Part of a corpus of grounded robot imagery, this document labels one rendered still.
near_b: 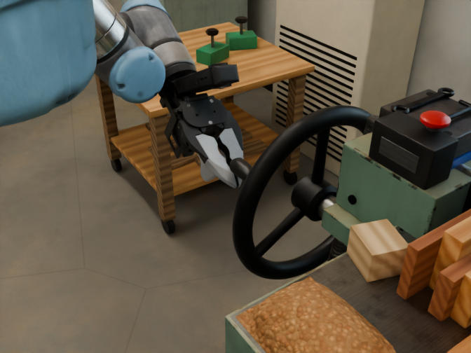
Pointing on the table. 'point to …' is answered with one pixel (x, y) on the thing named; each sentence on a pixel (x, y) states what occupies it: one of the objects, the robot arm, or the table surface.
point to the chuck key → (461, 110)
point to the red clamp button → (435, 119)
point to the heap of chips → (311, 323)
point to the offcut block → (376, 249)
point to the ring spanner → (424, 100)
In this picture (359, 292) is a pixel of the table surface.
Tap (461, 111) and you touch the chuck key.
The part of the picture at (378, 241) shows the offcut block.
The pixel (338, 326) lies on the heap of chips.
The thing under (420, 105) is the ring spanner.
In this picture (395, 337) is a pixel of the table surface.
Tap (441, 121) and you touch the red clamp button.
